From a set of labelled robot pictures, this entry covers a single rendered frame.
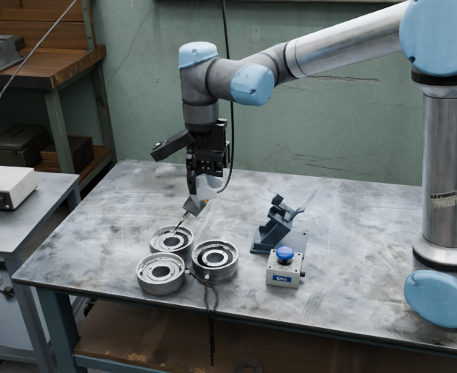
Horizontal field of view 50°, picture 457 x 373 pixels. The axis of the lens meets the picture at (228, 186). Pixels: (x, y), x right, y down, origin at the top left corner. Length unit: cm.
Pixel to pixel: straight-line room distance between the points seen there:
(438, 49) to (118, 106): 241
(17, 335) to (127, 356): 72
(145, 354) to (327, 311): 50
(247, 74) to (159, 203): 59
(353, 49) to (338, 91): 168
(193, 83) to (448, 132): 47
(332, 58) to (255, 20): 163
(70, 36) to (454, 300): 235
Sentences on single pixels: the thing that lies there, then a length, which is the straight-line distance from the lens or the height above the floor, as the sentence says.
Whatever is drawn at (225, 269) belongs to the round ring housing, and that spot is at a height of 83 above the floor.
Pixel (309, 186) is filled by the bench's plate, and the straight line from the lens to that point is 144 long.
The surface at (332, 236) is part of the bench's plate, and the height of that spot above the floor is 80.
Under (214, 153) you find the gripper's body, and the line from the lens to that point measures 103.
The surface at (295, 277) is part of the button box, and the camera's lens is 106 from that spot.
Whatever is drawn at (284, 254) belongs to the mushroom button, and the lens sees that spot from 106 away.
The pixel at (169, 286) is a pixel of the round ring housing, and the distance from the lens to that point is 106.
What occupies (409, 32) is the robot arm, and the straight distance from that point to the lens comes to 70.
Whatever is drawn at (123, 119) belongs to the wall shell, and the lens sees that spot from 296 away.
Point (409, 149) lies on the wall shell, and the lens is 272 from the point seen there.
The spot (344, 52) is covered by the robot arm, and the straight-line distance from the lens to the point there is 92.
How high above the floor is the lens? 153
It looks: 30 degrees down
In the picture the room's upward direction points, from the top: 2 degrees counter-clockwise
